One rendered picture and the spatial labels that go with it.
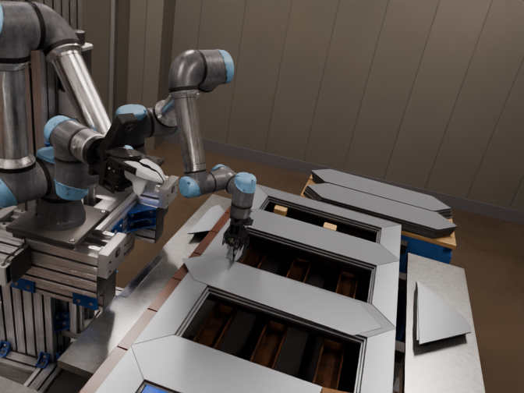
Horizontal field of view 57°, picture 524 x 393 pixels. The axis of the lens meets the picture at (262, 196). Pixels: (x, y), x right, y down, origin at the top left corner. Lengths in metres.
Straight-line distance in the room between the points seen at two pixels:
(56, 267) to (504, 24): 3.91
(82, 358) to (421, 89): 3.69
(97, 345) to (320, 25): 3.46
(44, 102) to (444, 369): 1.58
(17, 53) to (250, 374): 1.03
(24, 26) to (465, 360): 1.69
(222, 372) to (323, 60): 3.50
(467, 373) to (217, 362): 0.87
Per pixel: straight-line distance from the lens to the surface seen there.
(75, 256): 1.61
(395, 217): 2.43
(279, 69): 4.57
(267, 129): 4.72
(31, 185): 1.47
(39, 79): 1.66
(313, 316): 1.66
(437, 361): 1.84
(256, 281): 1.74
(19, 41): 1.33
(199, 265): 1.78
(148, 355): 1.45
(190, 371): 1.41
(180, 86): 1.60
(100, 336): 1.73
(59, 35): 1.37
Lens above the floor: 1.89
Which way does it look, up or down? 27 degrees down
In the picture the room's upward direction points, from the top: 11 degrees clockwise
